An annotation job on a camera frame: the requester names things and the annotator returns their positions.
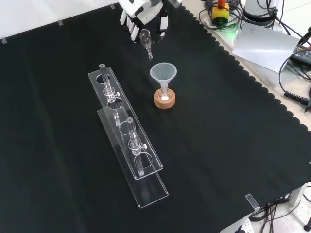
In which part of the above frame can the translucent plastic funnel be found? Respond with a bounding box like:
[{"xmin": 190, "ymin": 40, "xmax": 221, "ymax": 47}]
[{"xmin": 149, "ymin": 63, "xmax": 177, "ymax": 98}]

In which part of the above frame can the white power strip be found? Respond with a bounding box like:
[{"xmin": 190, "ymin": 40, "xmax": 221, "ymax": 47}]
[{"xmin": 228, "ymin": 217, "xmax": 254, "ymax": 233}]

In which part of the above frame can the pale board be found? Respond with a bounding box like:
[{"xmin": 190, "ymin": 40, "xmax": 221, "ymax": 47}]
[{"xmin": 231, "ymin": 20, "xmax": 302, "ymax": 74}]

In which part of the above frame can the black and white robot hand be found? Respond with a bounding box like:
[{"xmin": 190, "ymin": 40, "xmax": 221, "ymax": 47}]
[{"xmin": 118, "ymin": 0, "xmax": 171, "ymax": 45}]

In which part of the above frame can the black power adapter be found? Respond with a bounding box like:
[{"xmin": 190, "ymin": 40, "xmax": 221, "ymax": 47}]
[{"xmin": 291, "ymin": 44, "xmax": 311, "ymax": 64}]

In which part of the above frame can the clear acrylic funnel stand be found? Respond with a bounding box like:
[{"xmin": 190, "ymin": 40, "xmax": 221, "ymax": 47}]
[{"xmin": 87, "ymin": 63, "xmax": 170, "ymax": 210}]

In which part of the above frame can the cork ring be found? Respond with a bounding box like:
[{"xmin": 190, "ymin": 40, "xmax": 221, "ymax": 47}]
[{"xmin": 153, "ymin": 88, "xmax": 176, "ymax": 109}]

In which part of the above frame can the yellow stop button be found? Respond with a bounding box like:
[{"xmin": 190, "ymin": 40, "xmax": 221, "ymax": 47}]
[{"xmin": 210, "ymin": 0, "xmax": 230, "ymax": 25}]

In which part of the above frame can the clear round-bottom flask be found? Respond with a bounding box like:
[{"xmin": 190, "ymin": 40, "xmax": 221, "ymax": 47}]
[{"xmin": 157, "ymin": 87, "xmax": 172, "ymax": 102}]

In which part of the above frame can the black cloth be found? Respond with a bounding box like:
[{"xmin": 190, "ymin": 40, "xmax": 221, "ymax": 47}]
[{"xmin": 0, "ymin": 0, "xmax": 311, "ymax": 233}]

